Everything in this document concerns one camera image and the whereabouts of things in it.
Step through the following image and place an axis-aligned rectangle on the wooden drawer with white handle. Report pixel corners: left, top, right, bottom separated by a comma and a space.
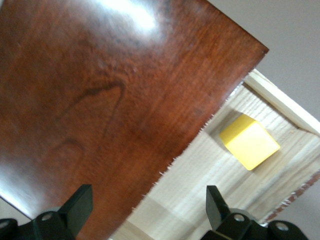
109, 68, 320, 240

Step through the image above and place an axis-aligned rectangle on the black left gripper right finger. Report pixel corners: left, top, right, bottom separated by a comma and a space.
201, 185, 310, 240

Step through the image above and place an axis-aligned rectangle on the dark red wooden cabinet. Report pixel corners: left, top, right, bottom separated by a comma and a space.
0, 0, 270, 240

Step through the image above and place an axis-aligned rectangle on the yellow cube block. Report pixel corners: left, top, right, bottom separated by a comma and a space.
219, 114, 281, 172

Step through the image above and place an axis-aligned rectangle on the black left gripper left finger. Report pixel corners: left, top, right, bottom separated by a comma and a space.
0, 184, 94, 240

